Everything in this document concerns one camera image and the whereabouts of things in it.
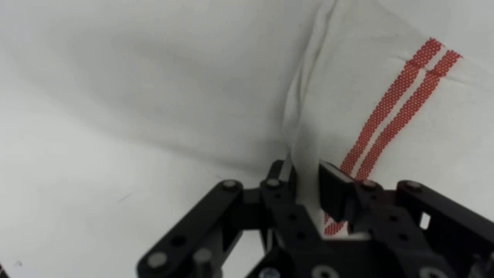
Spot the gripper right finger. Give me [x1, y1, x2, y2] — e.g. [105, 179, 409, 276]
[318, 160, 494, 278]

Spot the white towel with red stripes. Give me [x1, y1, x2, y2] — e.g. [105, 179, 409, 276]
[0, 0, 494, 278]

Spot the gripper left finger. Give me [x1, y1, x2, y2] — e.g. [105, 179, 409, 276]
[137, 159, 325, 278]

